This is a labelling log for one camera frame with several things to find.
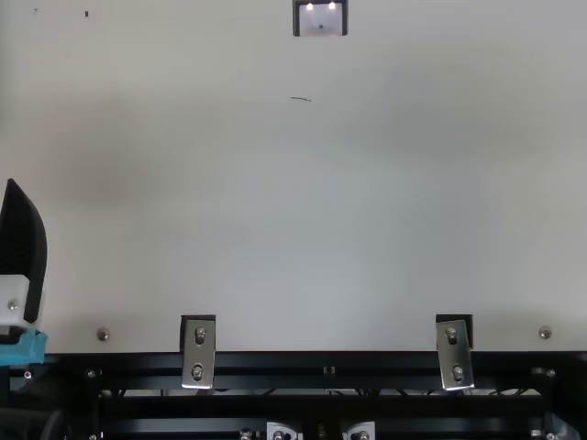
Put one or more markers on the small square scanner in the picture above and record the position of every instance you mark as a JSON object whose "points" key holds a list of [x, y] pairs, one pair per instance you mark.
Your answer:
{"points": [[320, 18]]}

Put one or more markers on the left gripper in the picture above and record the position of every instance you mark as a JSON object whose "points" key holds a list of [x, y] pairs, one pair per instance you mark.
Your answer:
{"points": [[28, 348]]}

